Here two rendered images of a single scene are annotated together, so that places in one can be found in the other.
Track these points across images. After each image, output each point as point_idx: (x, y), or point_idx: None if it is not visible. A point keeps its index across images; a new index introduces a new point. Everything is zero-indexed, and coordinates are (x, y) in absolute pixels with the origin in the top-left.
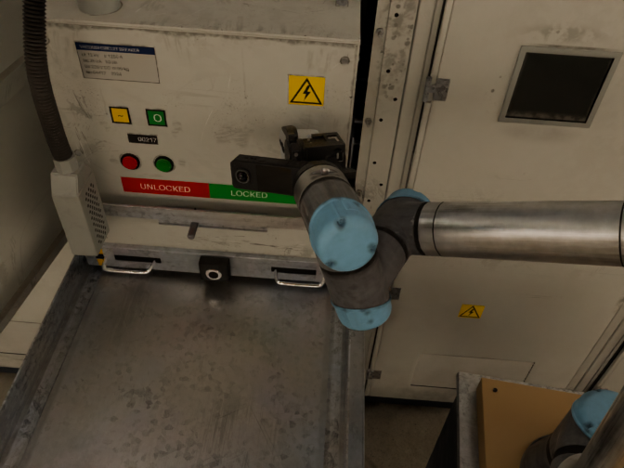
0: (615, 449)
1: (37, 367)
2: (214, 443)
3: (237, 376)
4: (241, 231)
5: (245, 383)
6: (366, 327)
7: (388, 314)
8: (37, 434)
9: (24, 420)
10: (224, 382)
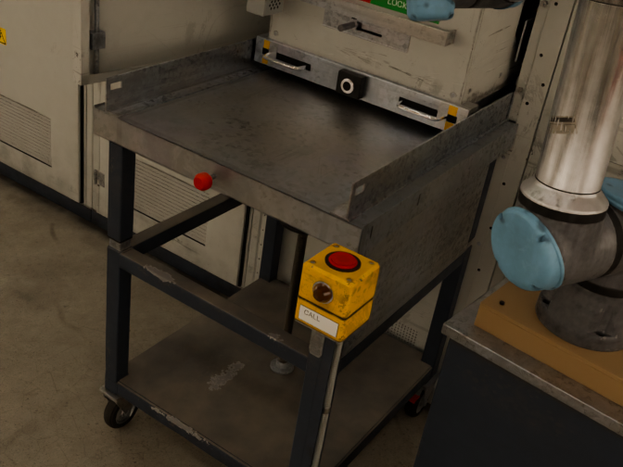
0: (560, 76)
1: (178, 81)
2: (275, 157)
3: (322, 143)
4: (386, 49)
5: (325, 147)
6: (422, 10)
7: (444, 10)
8: (154, 107)
9: (150, 99)
10: (309, 141)
